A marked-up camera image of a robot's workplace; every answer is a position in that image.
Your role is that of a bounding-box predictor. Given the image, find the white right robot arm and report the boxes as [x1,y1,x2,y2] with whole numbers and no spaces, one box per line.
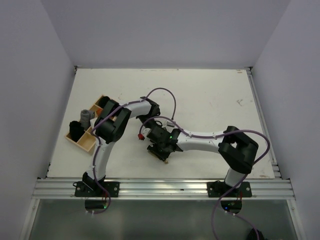
[141,126,259,197]

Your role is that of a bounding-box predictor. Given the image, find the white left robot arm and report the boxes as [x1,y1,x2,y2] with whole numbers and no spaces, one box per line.
[82,97,160,197]

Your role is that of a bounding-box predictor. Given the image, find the black rolled cloth far compartment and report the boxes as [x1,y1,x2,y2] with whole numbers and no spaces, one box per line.
[97,96,110,109]

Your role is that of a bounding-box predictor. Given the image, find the black rolled cloth compartment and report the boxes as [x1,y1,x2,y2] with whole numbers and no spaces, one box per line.
[97,96,110,109]
[69,120,85,142]

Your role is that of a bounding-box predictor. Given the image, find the white rolled cloth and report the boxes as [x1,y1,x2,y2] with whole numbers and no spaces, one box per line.
[90,118,97,129]

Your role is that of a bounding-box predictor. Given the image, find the grey striped rolled cloth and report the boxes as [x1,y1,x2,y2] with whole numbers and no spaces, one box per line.
[79,109,95,130]

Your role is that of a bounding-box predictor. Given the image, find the wooden divided organizer box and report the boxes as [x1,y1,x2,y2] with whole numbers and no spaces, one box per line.
[65,95,105,155]

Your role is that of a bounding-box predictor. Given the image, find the black rolled cloth near compartment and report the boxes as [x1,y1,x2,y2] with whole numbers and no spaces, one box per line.
[69,120,85,142]

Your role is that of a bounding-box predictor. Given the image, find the black object bottom corner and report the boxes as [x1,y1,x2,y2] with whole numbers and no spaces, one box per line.
[246,229,268,240]

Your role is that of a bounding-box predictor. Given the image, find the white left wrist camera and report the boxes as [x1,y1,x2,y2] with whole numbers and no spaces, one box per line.
[164,120,176,128]

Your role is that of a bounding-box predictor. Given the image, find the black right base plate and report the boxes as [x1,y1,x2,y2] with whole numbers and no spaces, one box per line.
[206,181,253,198]

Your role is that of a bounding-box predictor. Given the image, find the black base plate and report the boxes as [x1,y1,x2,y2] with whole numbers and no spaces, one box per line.
[72,181,120,198]
[206,181,253,198]

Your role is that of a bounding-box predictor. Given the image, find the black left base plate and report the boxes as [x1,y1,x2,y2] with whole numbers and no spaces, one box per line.
[72,181,120,198]

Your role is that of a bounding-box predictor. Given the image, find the aluminium front rail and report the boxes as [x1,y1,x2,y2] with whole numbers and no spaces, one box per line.
[31,178,295,200]

